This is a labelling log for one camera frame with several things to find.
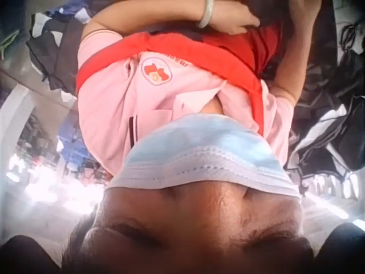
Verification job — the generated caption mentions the dark garment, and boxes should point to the dark garment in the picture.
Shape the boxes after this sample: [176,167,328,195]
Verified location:
[242,0,289,31]

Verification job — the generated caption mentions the white table frame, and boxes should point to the white table frame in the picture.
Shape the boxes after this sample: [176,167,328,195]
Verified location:
[0,84,39,163]

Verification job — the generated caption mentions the stall with colourful goods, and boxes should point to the stall with colourful goods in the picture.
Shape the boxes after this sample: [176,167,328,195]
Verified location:
[7,114,86,200]

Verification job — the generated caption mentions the pale green jade bangle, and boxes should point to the pale green jade bangle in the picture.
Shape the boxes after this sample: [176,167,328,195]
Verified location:
[196,0,215,29]

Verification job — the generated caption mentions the person's left hand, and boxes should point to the person's left hand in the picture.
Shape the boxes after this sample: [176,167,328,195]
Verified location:
[209,3,261,37]

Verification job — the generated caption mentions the heap of black white garments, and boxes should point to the heap of black white garments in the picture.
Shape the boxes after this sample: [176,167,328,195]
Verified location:
[286,0,365,179]

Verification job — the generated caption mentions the heap of dark clothes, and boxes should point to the heap of dark clothes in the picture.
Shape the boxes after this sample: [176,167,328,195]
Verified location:
[25,0,99,94]

